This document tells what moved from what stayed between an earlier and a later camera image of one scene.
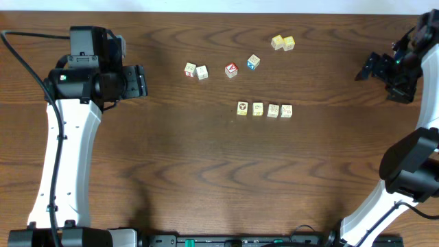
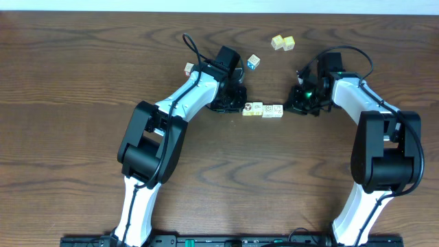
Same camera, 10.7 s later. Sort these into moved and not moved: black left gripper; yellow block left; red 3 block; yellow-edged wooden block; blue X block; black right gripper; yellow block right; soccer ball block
Moved: black right gripper; black left gripper; soccer ball block
Not moved: yellow-edged wooden block; blue X block; yellow block left; yellow block right; red 3 block
